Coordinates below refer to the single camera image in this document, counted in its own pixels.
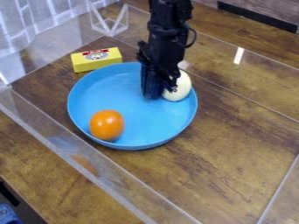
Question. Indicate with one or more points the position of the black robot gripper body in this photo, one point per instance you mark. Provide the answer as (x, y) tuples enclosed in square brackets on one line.
[(163, 51)]

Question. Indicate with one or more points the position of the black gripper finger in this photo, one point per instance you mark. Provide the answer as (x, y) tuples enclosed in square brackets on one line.
[(167, 80), (151, 82)]

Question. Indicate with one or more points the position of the cream white egg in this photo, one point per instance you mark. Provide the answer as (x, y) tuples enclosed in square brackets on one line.
[(184, 86)]

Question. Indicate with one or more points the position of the orange ball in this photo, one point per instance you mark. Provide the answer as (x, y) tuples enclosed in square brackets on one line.
[(107, 125)]

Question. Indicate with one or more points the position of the blue round tray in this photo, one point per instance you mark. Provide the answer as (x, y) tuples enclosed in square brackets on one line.
[(153, 121)]

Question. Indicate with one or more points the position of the yellow small box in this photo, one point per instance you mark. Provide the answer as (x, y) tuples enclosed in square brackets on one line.
[(89, 60)]

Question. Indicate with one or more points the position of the blue object at corner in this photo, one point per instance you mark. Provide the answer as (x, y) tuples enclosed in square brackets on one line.
[(8, 216)]

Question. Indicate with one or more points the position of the clear acrylic enclosure wall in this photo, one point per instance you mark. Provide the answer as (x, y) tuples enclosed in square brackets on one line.
[(227, 172)]

